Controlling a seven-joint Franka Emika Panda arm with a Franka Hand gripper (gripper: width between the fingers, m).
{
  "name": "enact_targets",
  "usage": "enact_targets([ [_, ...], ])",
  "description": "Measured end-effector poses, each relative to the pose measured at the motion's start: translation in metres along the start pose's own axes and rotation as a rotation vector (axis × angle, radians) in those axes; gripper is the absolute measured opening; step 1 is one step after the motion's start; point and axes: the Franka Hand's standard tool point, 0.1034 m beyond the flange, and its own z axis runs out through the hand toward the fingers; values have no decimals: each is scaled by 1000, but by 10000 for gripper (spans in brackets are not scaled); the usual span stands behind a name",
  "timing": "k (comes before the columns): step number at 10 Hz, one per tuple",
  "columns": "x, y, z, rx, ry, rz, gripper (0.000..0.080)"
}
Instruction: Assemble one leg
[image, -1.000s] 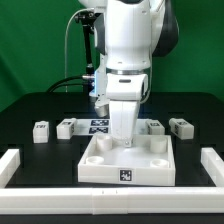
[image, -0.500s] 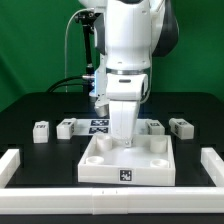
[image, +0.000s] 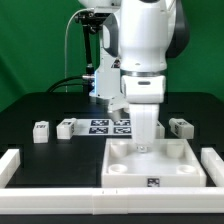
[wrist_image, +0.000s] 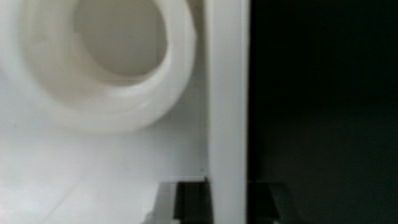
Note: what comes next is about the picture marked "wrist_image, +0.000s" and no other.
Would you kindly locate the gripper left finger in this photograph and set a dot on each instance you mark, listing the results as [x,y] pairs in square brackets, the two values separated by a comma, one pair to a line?
[192,205]

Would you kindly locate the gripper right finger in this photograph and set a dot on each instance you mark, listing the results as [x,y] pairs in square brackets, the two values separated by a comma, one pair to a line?
[268,203]

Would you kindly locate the white square tabletop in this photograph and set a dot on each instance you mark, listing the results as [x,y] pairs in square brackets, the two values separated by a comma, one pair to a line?
[123,109]

